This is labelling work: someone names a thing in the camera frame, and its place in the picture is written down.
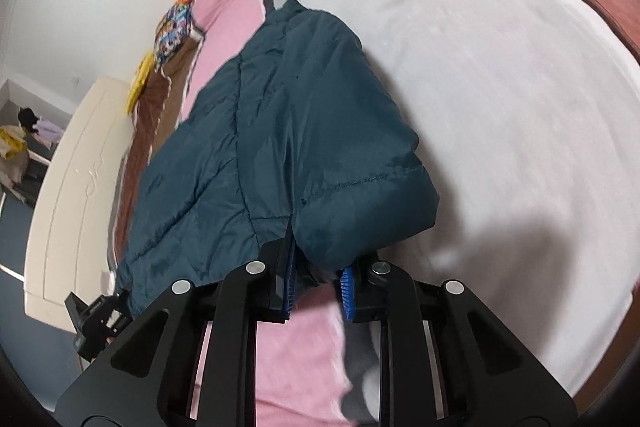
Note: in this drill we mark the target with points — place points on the striped bed blanket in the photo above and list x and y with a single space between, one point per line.
500 107

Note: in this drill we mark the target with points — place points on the teal quilted jacket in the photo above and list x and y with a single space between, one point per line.
300 132

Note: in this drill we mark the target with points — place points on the cream bed headboard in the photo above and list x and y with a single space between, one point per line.
75 207

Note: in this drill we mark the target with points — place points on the yellow bag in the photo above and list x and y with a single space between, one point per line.
12 139

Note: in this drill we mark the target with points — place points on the colourful printed pillow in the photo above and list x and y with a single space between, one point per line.
172 32

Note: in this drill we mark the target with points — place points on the lilac hanging garment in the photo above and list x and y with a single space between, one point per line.
47 132

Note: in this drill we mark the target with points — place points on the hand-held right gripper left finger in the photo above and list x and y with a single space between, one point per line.
287 287

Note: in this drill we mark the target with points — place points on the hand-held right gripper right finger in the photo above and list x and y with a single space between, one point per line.
346 294

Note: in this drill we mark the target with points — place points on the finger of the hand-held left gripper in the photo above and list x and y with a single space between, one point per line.
107 307

